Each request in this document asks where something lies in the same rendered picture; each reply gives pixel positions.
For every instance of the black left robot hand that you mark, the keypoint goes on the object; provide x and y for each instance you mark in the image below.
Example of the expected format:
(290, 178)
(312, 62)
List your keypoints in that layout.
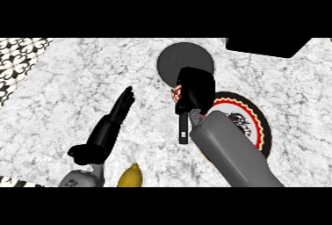
(101, 137)

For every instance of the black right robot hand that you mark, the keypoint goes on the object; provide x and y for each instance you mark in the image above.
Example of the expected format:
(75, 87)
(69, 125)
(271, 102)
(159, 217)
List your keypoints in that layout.
(197, 90)

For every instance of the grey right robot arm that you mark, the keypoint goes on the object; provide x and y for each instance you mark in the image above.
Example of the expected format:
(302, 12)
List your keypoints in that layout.
(231, 152)

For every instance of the red and white cupcake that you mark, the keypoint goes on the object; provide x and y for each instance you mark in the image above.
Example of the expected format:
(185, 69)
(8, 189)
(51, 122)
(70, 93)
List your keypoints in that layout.
(177, 94)

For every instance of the dark grey pan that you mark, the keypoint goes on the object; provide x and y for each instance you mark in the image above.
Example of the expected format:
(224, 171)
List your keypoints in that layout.
(184, 57)

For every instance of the plate with red black rim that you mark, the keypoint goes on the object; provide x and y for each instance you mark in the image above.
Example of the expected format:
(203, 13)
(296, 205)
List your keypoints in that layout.
(255, 120)

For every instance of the yellow banana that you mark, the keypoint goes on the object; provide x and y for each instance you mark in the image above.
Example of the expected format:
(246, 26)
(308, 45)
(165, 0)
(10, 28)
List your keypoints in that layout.
(131, 177)

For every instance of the black appliance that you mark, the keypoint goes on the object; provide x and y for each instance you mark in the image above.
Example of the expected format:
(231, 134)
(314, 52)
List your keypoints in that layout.
(268, 46)

